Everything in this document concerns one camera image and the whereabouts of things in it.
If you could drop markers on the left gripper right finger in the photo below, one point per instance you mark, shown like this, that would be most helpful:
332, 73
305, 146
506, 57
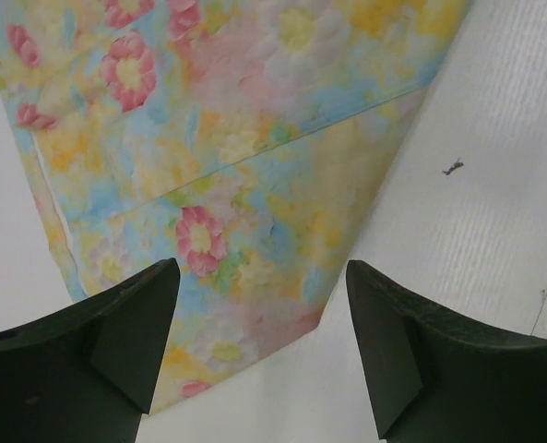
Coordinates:
434, 375

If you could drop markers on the pastel floral skirt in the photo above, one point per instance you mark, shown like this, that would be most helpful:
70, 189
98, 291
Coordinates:
245, 139

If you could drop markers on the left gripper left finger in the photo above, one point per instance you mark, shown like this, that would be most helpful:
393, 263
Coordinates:
88, 372

